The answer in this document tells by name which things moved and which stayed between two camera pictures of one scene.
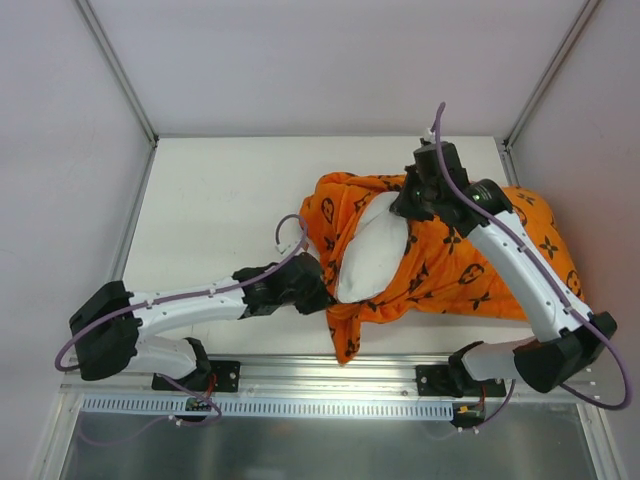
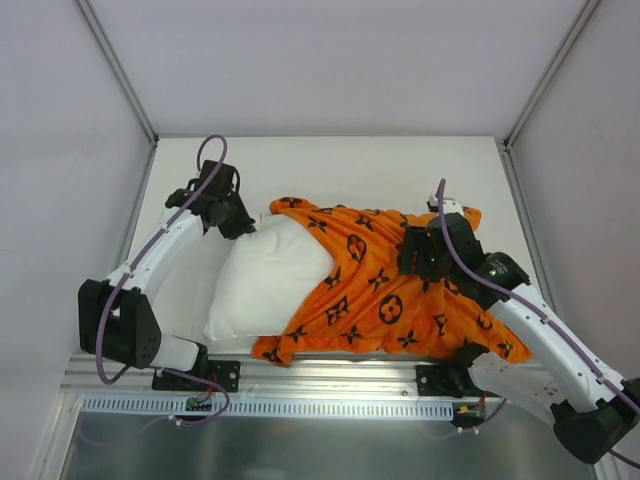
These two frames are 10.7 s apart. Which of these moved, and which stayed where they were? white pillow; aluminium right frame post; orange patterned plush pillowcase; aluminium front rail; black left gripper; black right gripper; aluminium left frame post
Moved: orange patterned plush pillowcase; black left gripper; black right gripper; white pillow
Stayed: aluminium left frame post; aluminium right frame post; aluminium front rail
